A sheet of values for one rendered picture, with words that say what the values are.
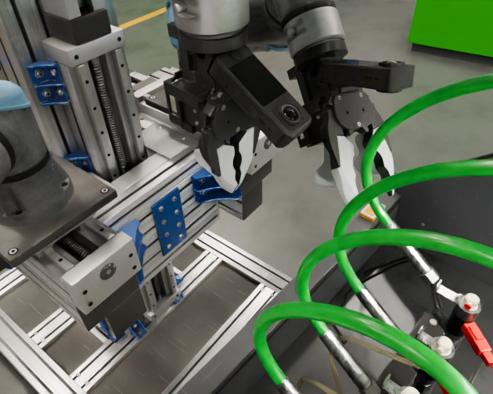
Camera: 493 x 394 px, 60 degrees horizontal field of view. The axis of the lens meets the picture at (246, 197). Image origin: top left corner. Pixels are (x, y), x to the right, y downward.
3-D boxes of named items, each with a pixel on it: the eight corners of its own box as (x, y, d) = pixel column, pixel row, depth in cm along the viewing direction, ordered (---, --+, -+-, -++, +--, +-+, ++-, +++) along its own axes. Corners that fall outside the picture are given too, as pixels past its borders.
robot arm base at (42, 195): (-26, 203, 81) (-52, 162, 75) (44, 163, 90) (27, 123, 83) (17, 238, 74) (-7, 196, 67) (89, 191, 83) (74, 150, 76)
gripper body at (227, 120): (214, 102, 56) (205, 5, 48) (264, 125, 52) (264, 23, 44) (168, 127, 52) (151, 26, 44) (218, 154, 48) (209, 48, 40)
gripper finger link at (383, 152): (376, 191, 64) (345, 137, 62) (409, 183, 59) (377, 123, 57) (364, 202, 62) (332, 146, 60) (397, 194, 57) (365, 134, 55)
